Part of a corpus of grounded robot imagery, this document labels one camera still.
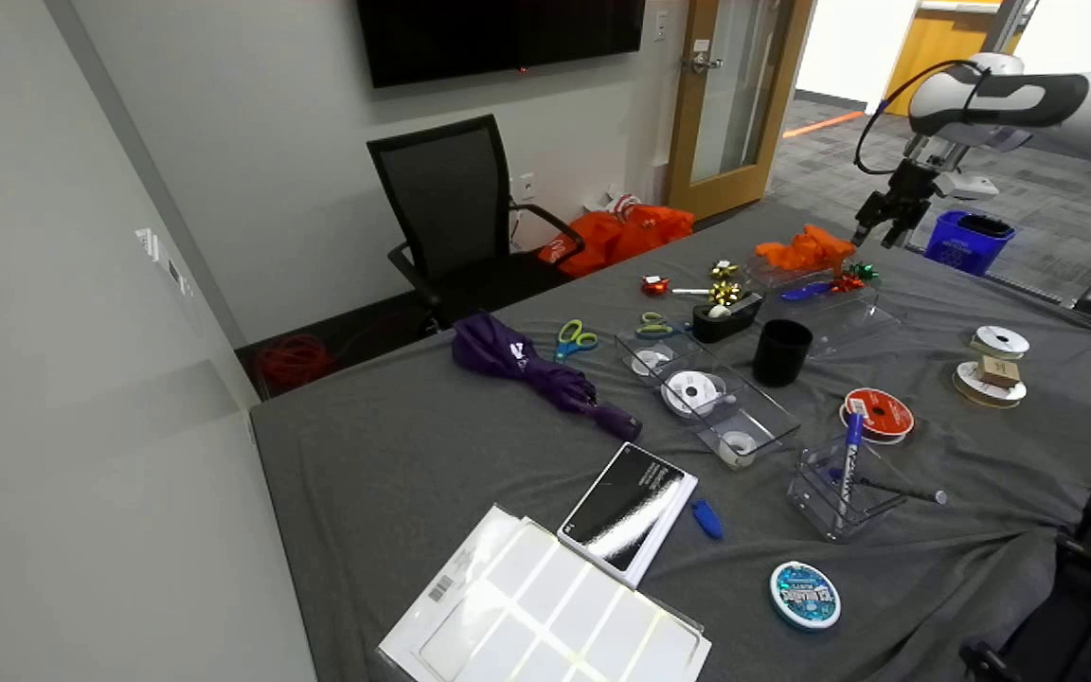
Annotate green blue handled scissors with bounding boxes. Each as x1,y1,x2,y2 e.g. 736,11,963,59
552,314,602,368

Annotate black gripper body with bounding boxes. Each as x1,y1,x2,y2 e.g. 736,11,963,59
877,151,951,221

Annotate long clear plastic tray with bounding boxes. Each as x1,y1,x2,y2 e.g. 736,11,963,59
821,286,954,380

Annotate purple cloth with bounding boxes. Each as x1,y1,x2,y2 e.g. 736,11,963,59
445,310,646,447

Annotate black tape dispenser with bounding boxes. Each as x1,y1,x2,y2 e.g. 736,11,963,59
689,293,765,349

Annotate wooden framed glass door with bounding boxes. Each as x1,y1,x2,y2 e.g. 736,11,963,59
664,0,821,222

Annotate small white ribbon spool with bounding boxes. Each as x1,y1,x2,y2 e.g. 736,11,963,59
664,368,732,419

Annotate clear tray holding pens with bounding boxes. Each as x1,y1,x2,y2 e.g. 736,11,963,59
784,437,909,544

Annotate black wall television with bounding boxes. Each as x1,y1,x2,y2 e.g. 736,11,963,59
352,0,650,92

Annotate white spool with tan card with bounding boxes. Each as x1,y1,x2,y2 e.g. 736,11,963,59
951,352,1034,410

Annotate blue plastic bin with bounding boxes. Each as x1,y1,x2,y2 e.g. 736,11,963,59
920,203,1017,280

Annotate plain wooden door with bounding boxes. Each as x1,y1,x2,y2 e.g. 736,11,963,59
877,5,996,88

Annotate long blue marker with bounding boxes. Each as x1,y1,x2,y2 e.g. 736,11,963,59
771,276,839,308

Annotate pen with blue cap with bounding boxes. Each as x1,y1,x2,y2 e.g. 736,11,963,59
828,410,871,535

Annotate gold gift bow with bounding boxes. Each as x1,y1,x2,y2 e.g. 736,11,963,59
705,257,751,314

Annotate silver grey pen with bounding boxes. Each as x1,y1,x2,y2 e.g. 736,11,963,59
858,471,954,506

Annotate black mesh office chair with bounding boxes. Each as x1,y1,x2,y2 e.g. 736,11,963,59
363,108,592,333

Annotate grey tablecloth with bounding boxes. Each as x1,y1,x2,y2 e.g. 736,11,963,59
247,197,1091,682

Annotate black phone in white box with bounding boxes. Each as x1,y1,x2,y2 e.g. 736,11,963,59
552,437,705,589

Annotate white label sheet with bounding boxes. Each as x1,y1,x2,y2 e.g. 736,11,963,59
373,502,715,682

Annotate clear tray holding bows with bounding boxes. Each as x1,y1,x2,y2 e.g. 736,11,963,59
765,257,900,318

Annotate clear tray holding white spools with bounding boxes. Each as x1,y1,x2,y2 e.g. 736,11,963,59
650,362,802,474

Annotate loose blue marker cap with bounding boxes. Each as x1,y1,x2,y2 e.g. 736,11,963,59
684,491,725,544

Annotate orange fabric pile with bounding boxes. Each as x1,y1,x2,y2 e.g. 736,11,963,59
537,200,701,280

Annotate plain white ribbon spool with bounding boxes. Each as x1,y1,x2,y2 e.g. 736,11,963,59
970,322,1034,360

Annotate black cup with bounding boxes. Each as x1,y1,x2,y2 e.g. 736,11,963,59
751,314,819,390

